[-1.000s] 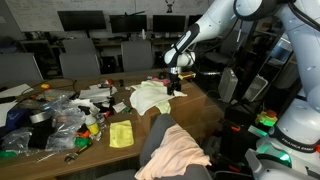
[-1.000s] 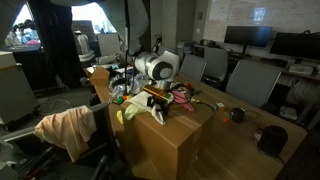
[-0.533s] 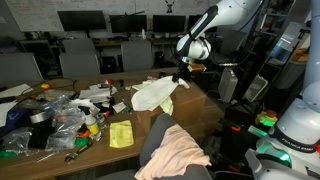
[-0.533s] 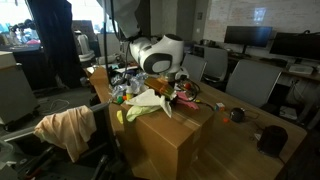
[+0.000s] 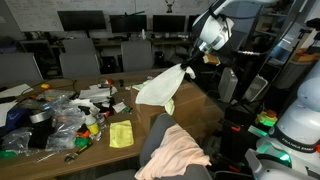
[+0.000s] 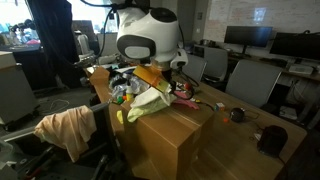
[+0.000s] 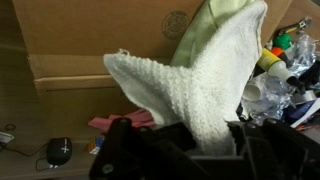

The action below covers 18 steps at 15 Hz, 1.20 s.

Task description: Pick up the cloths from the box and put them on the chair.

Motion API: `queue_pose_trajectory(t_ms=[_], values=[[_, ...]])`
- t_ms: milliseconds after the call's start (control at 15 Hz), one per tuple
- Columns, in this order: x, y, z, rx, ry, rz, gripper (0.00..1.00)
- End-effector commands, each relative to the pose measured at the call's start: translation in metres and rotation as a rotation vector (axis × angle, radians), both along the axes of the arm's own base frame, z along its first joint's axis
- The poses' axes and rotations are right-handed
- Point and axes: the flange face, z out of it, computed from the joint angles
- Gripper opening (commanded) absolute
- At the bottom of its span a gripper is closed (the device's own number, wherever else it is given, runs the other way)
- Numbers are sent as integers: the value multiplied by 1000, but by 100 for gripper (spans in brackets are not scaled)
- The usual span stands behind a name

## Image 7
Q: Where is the orange plastic toy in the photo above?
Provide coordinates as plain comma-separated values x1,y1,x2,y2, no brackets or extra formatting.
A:
270,46,284,57

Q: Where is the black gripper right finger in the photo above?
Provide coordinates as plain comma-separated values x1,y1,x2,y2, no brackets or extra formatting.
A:
228,118,320,180

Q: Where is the grey duct tape roll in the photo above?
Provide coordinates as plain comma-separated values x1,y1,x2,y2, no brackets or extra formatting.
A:
293,89,318,105

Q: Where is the thin black speaker cable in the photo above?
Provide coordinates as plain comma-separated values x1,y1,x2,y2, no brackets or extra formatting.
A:
0,143,51,172

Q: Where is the small black round speaker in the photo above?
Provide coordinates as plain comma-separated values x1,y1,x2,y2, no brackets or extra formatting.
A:
45,137,73,167

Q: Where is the pink cloth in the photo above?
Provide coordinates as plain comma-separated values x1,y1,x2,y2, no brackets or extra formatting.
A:
88,109,157,133

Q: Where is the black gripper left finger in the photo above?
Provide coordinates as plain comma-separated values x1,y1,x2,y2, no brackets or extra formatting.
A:
89,117,214,180

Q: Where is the white bottle yellow label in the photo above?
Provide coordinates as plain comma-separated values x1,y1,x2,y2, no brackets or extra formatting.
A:
256,47,306,93

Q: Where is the white terry towel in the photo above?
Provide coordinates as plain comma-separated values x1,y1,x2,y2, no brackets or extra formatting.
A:
103,0,269,157

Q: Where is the green plastic toy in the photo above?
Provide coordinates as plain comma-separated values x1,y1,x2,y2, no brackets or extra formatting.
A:
272,33,294,51

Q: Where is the clear plastic bags pile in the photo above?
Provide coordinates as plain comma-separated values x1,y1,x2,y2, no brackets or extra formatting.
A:
241,34,320,126

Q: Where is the large brown cardboard box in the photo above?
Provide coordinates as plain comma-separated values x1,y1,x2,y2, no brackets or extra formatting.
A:
12,0,320,98

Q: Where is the light green cloth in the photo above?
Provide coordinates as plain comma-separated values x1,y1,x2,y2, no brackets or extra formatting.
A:
170,0,258,68

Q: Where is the Rubik's cube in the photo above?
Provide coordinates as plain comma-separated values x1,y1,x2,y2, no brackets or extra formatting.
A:
88,134,105,155

